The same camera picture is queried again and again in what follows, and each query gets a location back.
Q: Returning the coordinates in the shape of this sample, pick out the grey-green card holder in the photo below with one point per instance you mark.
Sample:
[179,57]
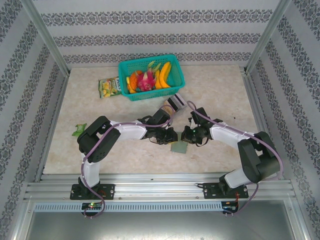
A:
[180,148]

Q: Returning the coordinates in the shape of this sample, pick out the clear plastic card box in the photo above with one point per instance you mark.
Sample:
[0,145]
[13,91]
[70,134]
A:
[179,110]

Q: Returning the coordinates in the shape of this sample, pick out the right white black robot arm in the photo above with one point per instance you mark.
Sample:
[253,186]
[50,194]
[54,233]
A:
[225,137]

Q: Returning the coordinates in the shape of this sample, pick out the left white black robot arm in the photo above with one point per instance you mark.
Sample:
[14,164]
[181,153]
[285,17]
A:
[130,130]

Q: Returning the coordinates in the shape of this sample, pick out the white card with black stripe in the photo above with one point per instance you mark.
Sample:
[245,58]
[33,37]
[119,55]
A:
[178,100]

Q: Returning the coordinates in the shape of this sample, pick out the teal plastic basket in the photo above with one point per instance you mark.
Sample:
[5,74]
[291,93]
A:
[150,96]

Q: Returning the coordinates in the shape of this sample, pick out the pink dragon fruit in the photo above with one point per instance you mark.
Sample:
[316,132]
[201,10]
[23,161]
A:
[146,80]

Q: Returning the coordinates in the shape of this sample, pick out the long yellow orange fruit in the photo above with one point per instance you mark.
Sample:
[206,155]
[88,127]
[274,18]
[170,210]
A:
[163,76]

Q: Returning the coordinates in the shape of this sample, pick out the yellow green snack bag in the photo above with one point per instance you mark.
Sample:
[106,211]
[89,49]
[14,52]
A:
[108,87]

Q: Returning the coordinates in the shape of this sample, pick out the small green packet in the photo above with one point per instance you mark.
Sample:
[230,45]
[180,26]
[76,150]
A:
[78,128]

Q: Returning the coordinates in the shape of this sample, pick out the small controller circuit board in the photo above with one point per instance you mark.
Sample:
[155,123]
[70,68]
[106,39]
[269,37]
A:
[92,205]
[231,206]

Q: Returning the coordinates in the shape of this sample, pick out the aluminium mounting rail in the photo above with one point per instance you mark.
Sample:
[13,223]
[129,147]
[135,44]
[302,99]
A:
[155,187]

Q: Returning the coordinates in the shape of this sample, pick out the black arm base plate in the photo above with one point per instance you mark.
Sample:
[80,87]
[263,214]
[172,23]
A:
[107,192]
[210,191]

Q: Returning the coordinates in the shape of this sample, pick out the aluminium table side rail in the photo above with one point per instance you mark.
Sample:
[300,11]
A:
[263,130]

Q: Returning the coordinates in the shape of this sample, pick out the aluminium frame post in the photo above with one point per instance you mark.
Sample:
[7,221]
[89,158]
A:
[267,37]
[46,37]

